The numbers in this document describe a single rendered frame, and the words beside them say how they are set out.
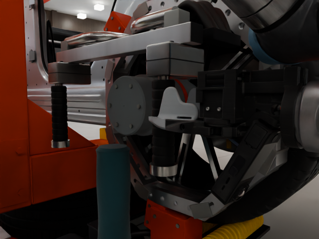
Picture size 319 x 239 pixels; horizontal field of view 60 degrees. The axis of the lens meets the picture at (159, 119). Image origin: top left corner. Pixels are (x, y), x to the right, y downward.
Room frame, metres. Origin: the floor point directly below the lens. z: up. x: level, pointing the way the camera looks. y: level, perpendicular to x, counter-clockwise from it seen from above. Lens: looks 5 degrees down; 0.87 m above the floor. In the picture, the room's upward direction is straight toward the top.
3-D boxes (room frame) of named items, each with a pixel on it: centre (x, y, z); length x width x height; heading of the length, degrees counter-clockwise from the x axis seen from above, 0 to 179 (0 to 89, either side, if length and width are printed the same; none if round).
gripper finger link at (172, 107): (0.39, -0.01, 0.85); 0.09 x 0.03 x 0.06; 55
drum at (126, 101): (0.67, 0.00, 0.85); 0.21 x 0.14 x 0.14; 137
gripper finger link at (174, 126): (0.36, -0.05, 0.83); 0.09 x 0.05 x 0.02; 55
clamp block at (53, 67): (0.69, 0.22, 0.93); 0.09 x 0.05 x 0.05; 137
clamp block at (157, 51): (0.45, -0.03, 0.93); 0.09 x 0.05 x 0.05; 137
